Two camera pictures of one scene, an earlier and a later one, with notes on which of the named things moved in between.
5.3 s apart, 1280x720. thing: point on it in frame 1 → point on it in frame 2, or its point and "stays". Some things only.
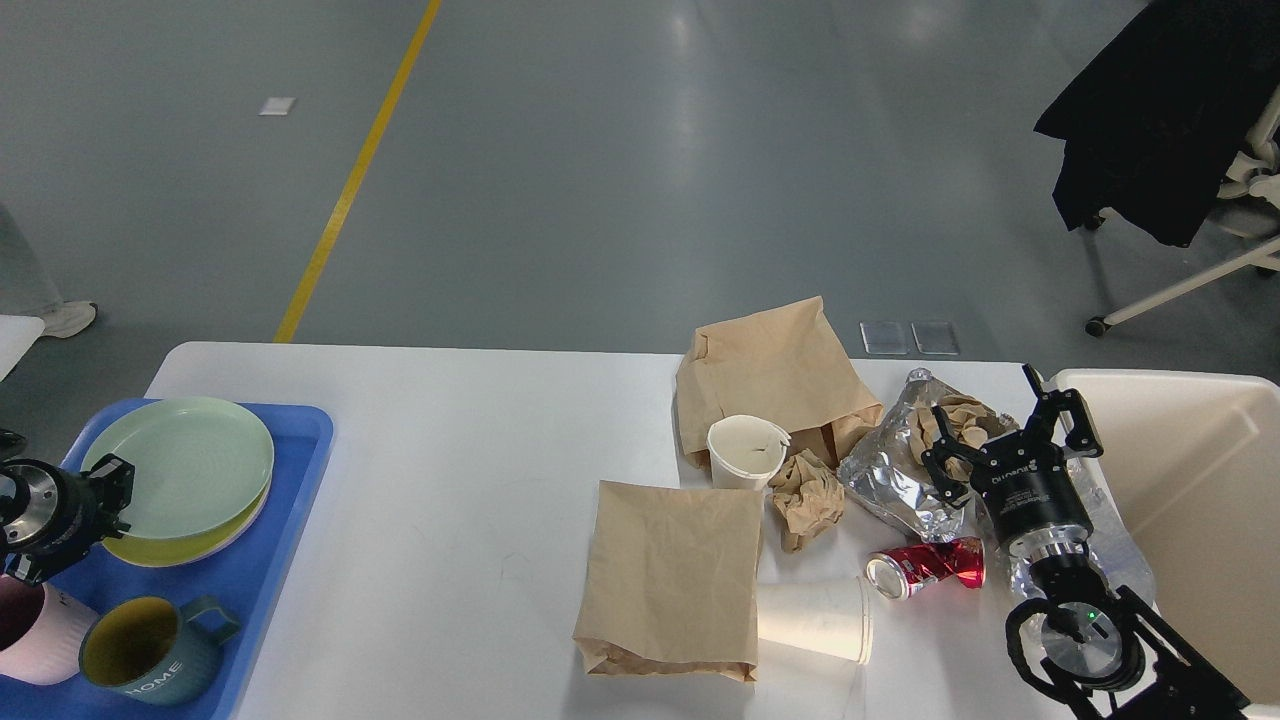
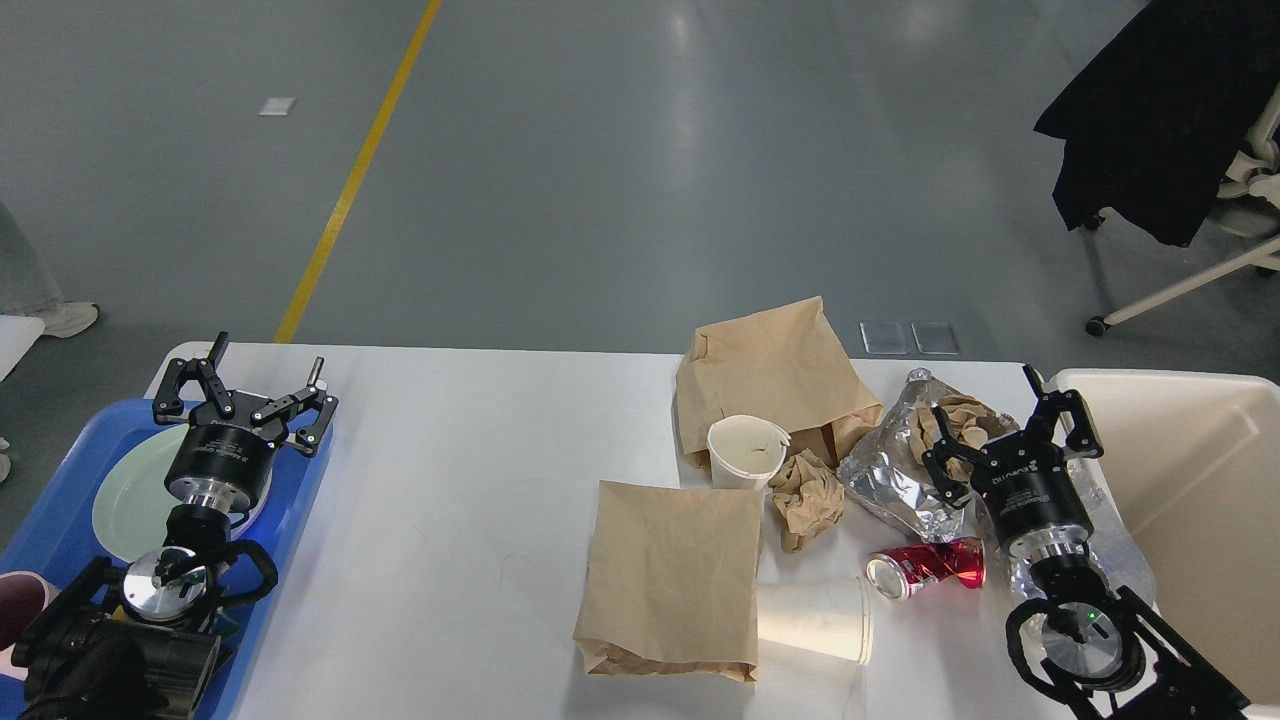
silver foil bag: [878, 471] stays
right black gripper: [1024, 479] stays
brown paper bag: [673, 581] stays
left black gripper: [50, 516] → [224, 460]
